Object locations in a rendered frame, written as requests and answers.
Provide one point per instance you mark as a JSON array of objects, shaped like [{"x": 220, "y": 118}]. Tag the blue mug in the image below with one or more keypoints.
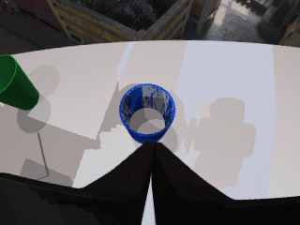
[{"x": 147, "y": 111}]

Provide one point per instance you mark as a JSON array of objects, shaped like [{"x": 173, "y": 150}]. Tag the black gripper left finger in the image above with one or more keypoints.
[{"x": 117, "y": 198}]

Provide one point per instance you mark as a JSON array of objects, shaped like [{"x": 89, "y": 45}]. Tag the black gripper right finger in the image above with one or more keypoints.
[{"x": 183, "y": 198}]

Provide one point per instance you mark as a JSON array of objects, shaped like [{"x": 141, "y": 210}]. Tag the dark green cup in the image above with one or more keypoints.
[{"x": 15, "y": 89}]

